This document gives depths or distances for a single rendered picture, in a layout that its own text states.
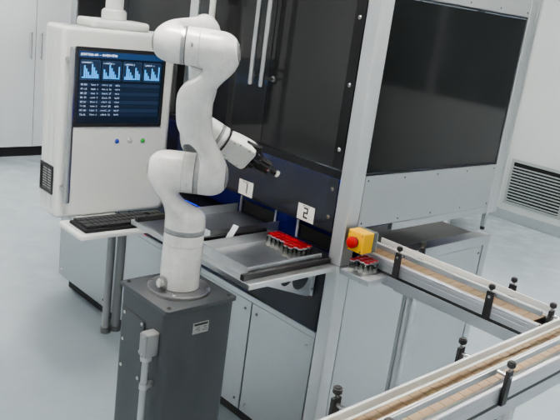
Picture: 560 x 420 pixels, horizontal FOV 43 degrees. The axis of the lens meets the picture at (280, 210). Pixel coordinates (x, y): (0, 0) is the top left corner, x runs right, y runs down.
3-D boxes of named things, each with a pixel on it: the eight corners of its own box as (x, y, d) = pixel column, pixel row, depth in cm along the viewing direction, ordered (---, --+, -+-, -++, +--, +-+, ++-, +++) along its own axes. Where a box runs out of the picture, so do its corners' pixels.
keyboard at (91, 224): (157, 213, 304) (157, 208, 304) (174, 223, 294) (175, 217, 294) (68, 222, 278) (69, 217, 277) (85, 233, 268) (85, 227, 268)
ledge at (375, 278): (365, 267, 257) (366, 262, 256) (393, 279, 248) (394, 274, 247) (339, 272, 247) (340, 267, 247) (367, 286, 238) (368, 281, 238)
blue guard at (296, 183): (72, 119, 381) (73, 85, 376) (332, 230, 249) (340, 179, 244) (71, 119, 381) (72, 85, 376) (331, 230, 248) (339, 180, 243)
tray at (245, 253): (271, 239, 267) (272, 230, 266) (320, 262, 250) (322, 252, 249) (198, 251, 244) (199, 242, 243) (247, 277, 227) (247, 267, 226)
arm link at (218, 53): (175, 177, 215) (228, 183, 215) (168, 199, 205) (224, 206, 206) (182, 17, 186) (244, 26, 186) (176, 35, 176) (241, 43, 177)
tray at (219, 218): (237, 210, 298) (237, 202, 297) (277, 229, 280) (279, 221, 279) (168, 218, 275) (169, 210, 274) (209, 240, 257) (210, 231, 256)
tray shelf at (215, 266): (228, 211, 302) (229, 207, 301) (350, 267, 254) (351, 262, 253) (130, 223, 269) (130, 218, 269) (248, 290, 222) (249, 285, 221)
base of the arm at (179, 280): (170, 306, 203) (176, 245, 198) (135, 282, 216) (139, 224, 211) (222, 294, 216) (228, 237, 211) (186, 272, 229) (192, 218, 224)
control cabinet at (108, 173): (141, 197, 328) (155, 22, 306) (163, 208, 314) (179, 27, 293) (34, 205, 294) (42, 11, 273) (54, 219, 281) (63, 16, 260)
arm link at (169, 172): (202, 239, 206) (211, 159, 199) (138, 232, 205) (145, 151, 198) (206, 227, 217) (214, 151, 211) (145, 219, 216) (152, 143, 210)
